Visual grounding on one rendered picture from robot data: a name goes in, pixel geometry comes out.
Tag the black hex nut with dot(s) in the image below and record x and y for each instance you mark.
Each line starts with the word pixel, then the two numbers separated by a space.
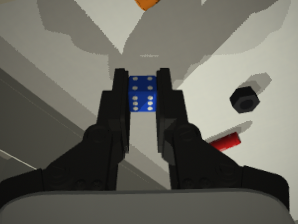
pixel 244 100

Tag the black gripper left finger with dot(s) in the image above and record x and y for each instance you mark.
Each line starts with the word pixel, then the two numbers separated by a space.
pixel 86 166

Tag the blue die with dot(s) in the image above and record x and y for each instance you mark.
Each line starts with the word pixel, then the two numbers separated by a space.
pixel 142 93

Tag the grey open-top bin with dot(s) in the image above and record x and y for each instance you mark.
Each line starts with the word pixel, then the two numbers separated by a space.
pixel 35 134

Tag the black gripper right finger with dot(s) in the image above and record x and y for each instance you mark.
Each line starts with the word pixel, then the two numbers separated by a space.
pixel 198 164

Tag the orange aaa battery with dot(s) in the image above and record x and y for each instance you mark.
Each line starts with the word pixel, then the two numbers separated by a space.
pixel 146 4

